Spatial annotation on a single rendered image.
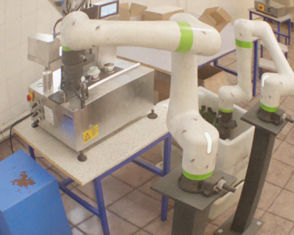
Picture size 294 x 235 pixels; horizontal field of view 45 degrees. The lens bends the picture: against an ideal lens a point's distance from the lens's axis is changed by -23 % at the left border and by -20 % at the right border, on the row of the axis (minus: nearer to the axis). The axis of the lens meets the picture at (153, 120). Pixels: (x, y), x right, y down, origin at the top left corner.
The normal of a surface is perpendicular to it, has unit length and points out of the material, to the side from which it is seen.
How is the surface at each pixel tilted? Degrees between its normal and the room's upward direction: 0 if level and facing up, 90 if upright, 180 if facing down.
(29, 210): 90
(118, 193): 0
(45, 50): 90
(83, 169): 0
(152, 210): 0
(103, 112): 90
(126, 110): 90
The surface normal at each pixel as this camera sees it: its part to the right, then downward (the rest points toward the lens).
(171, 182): 0.01, -0.86
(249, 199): -0.65, 0.38
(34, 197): 0.77, 0.33
